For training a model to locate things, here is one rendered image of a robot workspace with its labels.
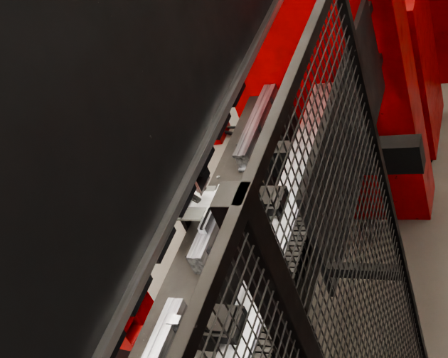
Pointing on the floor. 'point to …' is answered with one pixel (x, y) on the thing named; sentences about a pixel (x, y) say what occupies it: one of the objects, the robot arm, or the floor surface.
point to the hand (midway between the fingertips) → (198, 193)
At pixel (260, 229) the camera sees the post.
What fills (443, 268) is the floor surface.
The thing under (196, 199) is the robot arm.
